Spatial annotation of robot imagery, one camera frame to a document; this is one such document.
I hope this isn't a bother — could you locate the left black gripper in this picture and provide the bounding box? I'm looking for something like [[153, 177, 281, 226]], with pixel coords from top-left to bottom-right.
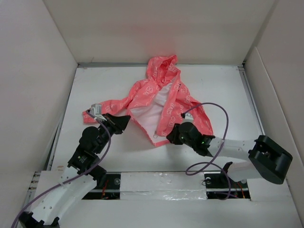
[[95, 113, 130, 153]]

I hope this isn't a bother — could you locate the pink hooded kids jacket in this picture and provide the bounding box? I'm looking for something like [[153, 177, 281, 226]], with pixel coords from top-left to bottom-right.
[[82, 54, 214, 147]]

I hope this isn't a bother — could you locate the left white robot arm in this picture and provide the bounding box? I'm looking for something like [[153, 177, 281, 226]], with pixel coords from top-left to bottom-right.
[[18, 114, 131, 228]]

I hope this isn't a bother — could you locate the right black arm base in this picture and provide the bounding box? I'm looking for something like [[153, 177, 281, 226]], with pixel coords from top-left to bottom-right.
[[201, 165, 251, 200]]

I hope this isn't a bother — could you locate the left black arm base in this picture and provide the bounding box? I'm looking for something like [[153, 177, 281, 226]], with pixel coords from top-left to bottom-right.
[[82, 166, 121, 200]]

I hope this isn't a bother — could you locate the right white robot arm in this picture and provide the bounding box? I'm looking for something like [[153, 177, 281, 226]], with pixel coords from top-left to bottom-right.
[[167, 122, 293, 187]]

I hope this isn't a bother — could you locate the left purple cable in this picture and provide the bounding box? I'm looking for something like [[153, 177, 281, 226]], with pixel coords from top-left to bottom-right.
[[10, 111, 112, 228]]

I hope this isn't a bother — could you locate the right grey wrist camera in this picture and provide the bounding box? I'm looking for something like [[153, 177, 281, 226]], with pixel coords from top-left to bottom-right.
[[181, 113, 194, 123]]

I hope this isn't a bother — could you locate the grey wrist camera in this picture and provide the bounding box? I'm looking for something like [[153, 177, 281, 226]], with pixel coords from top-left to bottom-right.
[[181, 113, 194, 123], [87, 104, 103, 119]]

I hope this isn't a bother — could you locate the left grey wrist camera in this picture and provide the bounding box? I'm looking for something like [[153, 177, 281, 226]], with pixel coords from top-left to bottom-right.
[[87, 104, 103, 119]]

